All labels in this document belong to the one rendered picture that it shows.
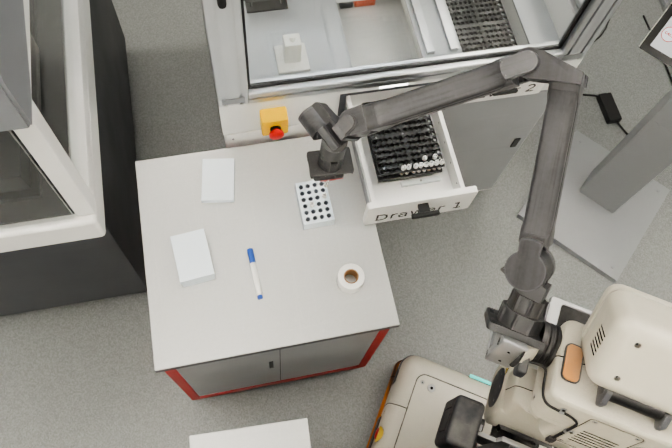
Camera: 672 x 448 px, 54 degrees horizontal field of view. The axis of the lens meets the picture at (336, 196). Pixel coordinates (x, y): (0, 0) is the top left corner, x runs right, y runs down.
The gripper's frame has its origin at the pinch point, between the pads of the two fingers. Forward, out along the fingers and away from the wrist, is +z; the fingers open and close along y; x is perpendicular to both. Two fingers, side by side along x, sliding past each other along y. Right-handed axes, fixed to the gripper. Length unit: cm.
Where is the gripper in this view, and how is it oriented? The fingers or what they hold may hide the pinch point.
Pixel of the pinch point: (327, 177)
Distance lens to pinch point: 161.4
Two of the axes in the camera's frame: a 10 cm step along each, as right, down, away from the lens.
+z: -1.0, 3.8, 9.2
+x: 1.8, 9.2, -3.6
